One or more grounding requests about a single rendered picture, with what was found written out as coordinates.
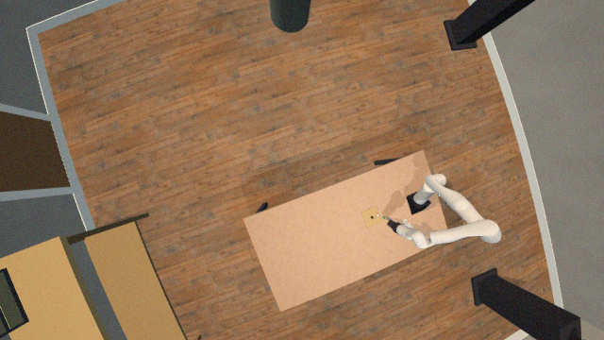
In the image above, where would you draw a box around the tan square mat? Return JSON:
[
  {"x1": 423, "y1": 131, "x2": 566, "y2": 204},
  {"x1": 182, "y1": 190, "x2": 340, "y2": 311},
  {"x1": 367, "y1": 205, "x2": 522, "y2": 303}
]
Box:
[{"x1": 361, "y1": 206, "x2": 381, "y2": 228}]

